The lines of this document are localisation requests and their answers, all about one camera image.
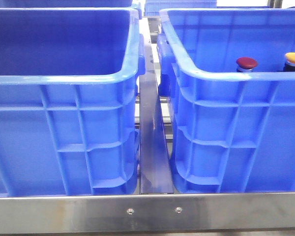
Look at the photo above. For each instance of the red mushroom push button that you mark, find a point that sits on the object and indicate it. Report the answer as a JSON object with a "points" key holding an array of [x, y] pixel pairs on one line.
{"points": [[246, 64]]}

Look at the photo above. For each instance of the yellow mushroom push button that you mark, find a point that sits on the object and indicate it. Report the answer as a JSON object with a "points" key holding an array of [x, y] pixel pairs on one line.
{"points": [[289, 65]]}

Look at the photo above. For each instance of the steel divider bar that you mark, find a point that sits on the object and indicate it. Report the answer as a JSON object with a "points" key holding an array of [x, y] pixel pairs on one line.
{"points": [[155, 171]]}

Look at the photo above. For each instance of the right blue plastic bin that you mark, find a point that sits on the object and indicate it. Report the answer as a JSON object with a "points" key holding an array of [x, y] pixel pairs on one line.
{"points": [[233, 132]]}

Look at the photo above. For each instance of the blue plastic bin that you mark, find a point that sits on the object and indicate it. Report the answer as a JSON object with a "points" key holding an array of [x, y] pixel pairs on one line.
{"points": [[233, 132], [67, 101]]}

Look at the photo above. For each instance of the left blue plastic bin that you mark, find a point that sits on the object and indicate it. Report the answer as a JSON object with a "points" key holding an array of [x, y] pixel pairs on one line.
{"points": [[67, 101]]}

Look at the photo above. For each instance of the back right blue bin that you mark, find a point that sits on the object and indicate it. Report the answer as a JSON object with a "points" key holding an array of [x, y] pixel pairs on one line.
{"points": [[152, 7]]}

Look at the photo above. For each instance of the back left blue bin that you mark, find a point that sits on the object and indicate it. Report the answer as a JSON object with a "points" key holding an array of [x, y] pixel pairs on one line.
{"points": [[135, 4]]}

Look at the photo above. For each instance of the left rail screw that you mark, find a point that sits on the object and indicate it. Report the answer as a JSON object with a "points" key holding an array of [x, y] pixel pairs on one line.
{"points": [[130, 211]]}

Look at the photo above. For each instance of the rail screw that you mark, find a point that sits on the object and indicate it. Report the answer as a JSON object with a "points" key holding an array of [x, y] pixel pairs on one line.
{"points": [[178, 210], [130, 211]]}

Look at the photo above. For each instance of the right rail screw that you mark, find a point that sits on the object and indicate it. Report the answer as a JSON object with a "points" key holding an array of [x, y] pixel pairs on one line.
{"points": [[178, 210]]}

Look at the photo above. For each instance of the steel front rail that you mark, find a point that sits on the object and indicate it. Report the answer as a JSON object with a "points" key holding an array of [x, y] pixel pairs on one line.
{"points": [[152, 213]]}

